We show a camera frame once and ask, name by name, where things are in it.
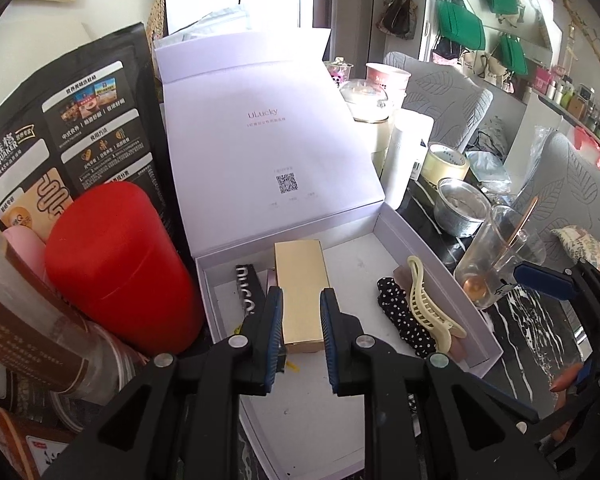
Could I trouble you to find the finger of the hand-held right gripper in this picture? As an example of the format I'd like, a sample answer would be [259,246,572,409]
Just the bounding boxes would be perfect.
[512,261,588,302]

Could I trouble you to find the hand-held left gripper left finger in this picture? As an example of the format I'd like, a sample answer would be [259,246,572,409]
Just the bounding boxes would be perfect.
[40,285,286,480]

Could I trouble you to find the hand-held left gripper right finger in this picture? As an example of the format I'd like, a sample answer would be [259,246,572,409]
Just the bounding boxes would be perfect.
[319,287,576,480]

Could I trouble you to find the gold box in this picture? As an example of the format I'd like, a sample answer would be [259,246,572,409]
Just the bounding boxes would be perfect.
[273,239,331,356]

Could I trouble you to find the black slim box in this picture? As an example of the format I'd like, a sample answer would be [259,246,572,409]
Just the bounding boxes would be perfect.
[234,262,268,333]

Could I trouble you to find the black polka dot headband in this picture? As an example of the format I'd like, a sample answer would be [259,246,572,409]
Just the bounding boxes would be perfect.
[376,276,438,358]

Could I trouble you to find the cream hair claw clip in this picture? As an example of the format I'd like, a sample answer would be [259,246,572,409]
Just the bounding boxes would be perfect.
[406,255,467,356]

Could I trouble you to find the lavender gift box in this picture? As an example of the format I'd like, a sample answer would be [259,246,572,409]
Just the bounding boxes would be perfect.
[152,27,505,480]

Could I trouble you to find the person's right hand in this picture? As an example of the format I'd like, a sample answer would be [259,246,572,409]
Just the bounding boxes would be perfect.
[550,361,588,444]

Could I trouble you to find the glass mug with cartoon dog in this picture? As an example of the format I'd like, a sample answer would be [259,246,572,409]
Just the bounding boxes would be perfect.
[453,204,546,310]

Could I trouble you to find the floral cushion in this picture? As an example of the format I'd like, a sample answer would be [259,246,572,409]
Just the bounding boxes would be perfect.
[550,225,600,291]

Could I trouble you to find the copper spoon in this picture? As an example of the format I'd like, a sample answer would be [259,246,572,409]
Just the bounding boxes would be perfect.
[462,195,540,306]

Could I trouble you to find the grey leaf-pattern chair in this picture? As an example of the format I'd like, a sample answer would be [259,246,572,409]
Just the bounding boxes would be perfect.
[510,131,600,261]
[384,51,495,161]

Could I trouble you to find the small steel bowl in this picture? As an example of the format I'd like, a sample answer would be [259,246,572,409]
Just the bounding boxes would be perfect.
[434,177,492,238]

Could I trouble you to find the pale plastic bag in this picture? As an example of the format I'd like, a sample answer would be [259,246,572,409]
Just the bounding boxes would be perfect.
[465,149,512,193]

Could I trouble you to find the tan tape roll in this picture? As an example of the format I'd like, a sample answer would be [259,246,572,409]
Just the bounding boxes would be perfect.
[420,142,472,196]

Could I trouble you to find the dark cloth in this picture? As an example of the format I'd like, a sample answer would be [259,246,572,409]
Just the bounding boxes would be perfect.
[472,116,513,158]

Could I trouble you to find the white board panel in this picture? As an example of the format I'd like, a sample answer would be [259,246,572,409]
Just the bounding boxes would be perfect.
[502,95,566,181]

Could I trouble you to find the red canister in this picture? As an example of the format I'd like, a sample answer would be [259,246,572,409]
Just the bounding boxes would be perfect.
[45,181,206,356]

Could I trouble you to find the white carton with barcode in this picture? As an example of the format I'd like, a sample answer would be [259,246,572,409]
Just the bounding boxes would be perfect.
[407,137,428,181]

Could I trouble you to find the row of bottles on shelf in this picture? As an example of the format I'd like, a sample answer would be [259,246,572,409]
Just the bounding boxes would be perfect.
[522,62,600,161]

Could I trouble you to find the white tumbler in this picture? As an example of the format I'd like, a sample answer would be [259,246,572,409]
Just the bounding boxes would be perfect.
[380,109,435,211]

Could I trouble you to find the white pot with glass lid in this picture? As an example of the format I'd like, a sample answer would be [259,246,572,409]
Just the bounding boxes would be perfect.
[340,79,396,161]

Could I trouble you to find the dark hanging bag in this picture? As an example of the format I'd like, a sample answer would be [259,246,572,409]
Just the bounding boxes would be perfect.
[430,35,463,63]

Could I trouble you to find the clear jar brown label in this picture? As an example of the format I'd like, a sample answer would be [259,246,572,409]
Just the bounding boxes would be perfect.
[0,210,146,396]

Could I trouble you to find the pink paper cups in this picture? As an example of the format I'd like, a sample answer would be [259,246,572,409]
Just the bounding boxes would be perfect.
[365,61,412,111]

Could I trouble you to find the pink packet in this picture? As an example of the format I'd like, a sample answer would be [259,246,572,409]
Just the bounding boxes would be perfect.
[2,225,48,286]

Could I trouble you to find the brown packet red label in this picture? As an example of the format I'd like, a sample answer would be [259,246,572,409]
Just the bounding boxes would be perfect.
[0,400,86,480]

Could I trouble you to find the black oats bag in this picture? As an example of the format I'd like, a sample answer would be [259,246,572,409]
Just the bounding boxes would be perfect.
[0,22,181,246]

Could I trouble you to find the brown handbag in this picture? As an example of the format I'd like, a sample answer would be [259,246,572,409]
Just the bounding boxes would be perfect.
[376,0,417,41]

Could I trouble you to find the clear plastic bag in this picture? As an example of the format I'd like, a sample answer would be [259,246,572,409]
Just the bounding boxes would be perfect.
[167,5,251,41]

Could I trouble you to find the white fridge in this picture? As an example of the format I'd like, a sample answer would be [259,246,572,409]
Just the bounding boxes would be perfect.
[162,0,301,41]

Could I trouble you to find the brown door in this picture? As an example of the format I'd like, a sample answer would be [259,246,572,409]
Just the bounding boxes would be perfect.
[297,0,327,31]

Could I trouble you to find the woven straw mat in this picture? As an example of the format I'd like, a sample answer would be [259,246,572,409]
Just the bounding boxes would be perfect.
[145,0,168,51]

